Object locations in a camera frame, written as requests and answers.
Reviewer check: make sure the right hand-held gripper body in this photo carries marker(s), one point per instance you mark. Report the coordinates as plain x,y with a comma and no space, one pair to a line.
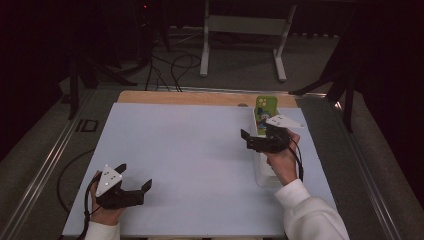
270,143

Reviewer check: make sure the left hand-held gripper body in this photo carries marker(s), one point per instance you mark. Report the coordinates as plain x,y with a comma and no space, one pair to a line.
116,198

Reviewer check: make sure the white plastic container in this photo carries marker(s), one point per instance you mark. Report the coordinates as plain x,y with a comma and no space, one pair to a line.
263,173

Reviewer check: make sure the green clown phone case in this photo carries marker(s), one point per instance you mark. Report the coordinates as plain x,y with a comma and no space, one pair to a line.
266,103

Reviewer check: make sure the person's left hand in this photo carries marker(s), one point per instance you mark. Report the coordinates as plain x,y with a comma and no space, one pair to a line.
105,216

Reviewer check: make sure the person's right hand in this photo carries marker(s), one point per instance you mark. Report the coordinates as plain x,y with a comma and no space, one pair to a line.
285,166

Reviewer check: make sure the black stand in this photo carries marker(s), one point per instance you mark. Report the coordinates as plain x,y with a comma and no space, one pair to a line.
346,93
74,86

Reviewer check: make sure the metal floor rail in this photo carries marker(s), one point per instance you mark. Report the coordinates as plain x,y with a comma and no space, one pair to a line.
370,173
43,170

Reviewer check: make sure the white metal desk frame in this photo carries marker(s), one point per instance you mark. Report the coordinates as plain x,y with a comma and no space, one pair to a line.
246,25

